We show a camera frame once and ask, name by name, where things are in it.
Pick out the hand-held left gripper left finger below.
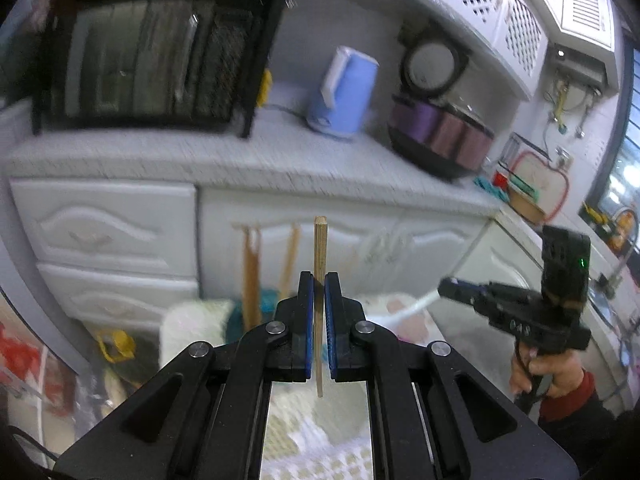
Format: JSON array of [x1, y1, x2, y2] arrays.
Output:
[[52, 270, 317, 480]]

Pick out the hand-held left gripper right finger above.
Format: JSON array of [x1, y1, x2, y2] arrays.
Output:
[[324, 271, 581, 480]]

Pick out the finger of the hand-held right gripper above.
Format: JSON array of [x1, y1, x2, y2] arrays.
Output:
[[438, 276, 543, 311], [440, 291, 503, 333]]

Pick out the white plastic spoon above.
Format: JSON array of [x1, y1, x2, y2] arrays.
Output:
[[385, 292, 443, 333]]

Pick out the dark brown wooden chopstick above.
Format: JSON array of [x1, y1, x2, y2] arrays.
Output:
[[242, 227, 256, 333]]

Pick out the light wooden chopstick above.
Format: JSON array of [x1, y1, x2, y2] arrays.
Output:
[[280, 227, 301, 301], [314, 216, 328, 398]]

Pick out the floral utensil holder teal rim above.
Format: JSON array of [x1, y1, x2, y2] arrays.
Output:
[[159, 287, 281, 386]]

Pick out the person's right forearm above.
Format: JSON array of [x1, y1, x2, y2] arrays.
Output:
[[537, 370, 640, 480]]

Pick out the person's right hand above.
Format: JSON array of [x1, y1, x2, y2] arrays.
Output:
[[510, 349, 586, 401]]

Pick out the metal sink faucet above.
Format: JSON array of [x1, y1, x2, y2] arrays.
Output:
[[602, 207, 640, 301]]

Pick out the brown box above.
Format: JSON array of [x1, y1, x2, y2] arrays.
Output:
[[509, 191, 547, 224]]

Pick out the red rimmed cutting board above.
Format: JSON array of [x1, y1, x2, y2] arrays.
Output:
[[507, 150, 571, 222]]

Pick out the teal cloth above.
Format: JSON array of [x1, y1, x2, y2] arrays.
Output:
[[474, 176, 507, 202]]

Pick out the kitchen window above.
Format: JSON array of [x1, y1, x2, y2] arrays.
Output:
[[597, 50, 640, 211]]

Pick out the water heater pipes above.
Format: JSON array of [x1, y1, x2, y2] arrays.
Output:
[[544, 80, 602, 138]]

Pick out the purple rice cooker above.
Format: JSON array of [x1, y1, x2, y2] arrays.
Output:
[[387, 22, 496, 181]]

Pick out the speckled grey countertop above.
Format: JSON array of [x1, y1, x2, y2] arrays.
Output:
[[2, 105, 501, 216]]

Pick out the white drawer front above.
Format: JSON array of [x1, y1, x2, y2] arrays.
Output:
[[10, 180, 198, 276], [39, 264, 201, 333]]

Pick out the yellow plastic object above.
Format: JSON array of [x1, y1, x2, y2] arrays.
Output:
[[97, 330, 137, 364]]

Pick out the white gas water heater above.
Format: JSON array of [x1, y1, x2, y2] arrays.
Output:
[[547, 42, 609, 92]]

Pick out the blue electric kettle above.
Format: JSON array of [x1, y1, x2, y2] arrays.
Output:
[[306, 46, 379, 137]]

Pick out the red patterned bag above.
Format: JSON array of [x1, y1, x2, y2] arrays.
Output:
[[0, 320, 77, 417]]

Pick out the black toaster oven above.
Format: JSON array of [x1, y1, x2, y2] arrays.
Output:
[[30, 0, 291, 138]]

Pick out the white kettle cord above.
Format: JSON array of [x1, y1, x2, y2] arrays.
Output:
[[265, 102, 310, 122]]

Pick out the white vented wall cabinet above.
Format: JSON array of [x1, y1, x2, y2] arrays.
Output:
[[557, 0, 617, 52]]

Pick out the black cable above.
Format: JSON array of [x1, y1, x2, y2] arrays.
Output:
[[7, 425, 58, 468]]

